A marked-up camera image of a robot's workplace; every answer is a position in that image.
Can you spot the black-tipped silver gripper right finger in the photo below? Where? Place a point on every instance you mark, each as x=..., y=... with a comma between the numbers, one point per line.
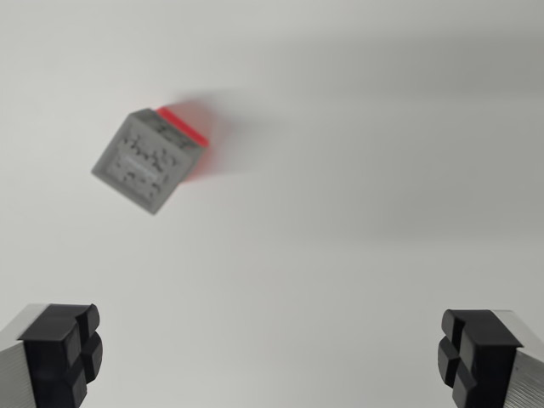
x=489, y=361

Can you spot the black-tipped silver gripper left finger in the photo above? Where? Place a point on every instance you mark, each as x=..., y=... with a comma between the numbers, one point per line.
x=47, y=361

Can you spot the grey embossed rubber cube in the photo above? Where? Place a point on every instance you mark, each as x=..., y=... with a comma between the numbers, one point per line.
x=140, y=166

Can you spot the red embossed rubber cube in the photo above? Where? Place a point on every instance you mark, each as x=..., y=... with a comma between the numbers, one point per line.
x=187, y=127

